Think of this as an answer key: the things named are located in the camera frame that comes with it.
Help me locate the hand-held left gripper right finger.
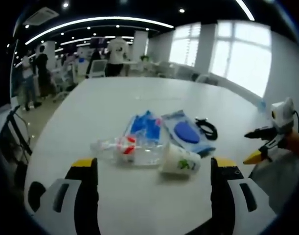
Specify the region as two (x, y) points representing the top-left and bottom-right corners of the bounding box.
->
(210, 156), (277, 235)

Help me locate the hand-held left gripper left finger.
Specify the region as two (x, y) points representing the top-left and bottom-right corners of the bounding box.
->
(26, 158), (100, 235)

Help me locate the white paper cup green print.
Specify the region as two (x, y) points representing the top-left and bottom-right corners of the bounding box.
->
(158, 141), (202, 177)

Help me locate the blue wet wipes pack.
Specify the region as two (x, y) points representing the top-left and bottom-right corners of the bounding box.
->
(161, 109), (216, 157)

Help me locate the clear plastic bottle red label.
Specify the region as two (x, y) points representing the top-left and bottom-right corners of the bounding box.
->
(90, 135), (165, 167)

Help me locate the clear bag of blue items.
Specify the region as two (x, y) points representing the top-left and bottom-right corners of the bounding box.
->
(124, 110), (164, 149)

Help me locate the person's right hand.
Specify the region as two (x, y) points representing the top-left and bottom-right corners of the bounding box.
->
(284, 130), (299, 155)

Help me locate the person's grey clothing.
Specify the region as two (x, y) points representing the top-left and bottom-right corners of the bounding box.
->
(248, 148), (299, 215)

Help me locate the large window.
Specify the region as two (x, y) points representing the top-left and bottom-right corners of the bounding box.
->
(169, 21), (273, 98)

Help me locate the black stand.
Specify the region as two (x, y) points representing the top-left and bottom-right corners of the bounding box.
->
(0, 105), (34, 172)

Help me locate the white table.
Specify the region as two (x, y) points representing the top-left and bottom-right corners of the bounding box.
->
(23, 76), (288, 235)

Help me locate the white office chair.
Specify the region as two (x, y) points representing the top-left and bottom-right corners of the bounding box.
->
(85, 59), (109, 79)

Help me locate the curved ceiling light strip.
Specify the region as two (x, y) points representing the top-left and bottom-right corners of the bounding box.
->
(24, 16), (175, 46)

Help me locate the ceiling air vent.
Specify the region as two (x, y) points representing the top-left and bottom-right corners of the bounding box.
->
(23, 6), (60, 26)

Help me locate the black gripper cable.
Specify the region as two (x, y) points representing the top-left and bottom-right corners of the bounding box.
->
(293, 110), (299, 136)

